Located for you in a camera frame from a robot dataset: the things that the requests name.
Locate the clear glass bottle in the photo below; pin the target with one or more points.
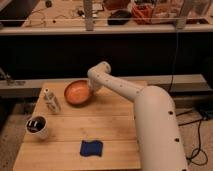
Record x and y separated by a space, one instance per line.
51 101

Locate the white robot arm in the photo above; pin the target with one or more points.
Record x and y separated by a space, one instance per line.
158 135

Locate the metal post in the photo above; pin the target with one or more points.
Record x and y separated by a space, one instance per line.
88 15
182 18

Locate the metal post left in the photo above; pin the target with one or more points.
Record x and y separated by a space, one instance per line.
88 15

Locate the white cup with dark inside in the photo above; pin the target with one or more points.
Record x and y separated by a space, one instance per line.
37 126

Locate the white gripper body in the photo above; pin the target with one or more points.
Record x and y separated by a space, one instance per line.
94 86

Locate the metal post right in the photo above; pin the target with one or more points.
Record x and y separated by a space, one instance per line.
182 18

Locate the orange ceramic bowl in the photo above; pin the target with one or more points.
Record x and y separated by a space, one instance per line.
77 92

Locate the blue sponge cloth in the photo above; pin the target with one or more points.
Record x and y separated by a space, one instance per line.
91 148

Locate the black object on bench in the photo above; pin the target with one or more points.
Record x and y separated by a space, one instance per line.
119 17

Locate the orange object on bench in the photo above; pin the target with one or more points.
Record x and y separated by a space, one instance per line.
142 14

